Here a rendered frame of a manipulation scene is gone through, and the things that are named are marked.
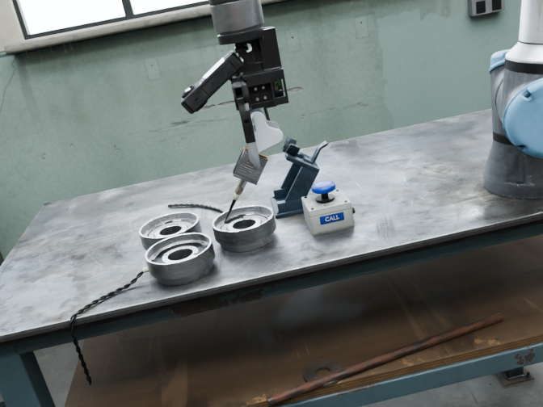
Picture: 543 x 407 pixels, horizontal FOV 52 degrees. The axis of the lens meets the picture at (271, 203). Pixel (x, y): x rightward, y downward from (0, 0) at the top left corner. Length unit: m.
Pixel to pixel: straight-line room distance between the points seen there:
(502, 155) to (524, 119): 0.20
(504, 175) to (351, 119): 1.69
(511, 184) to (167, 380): 0.69
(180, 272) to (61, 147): 1.82
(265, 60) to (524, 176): 0.45
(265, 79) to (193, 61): 1.63
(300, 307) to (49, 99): 1.67
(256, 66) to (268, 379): 0.54
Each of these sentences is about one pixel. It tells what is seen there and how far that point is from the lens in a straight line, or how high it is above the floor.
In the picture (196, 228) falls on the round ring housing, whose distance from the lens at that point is 0.96.
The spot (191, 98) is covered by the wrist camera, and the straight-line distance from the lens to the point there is 0.87.
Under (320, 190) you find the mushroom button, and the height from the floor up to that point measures 0.87.
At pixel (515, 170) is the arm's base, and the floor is 0.84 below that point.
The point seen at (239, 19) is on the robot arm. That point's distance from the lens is 0.85.
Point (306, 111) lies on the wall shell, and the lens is 2.57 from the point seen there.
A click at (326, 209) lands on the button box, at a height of 0.84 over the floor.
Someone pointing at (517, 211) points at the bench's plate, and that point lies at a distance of 0.95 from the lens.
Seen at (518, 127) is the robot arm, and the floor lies 0.96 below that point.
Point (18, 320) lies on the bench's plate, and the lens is 0.93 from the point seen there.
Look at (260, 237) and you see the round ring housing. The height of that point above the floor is 0.82.
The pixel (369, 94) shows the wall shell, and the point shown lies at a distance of 2.62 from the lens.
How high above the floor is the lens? 1.19
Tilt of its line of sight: 21 degrees down
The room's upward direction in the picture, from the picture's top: 11 degrees counter-clockwise
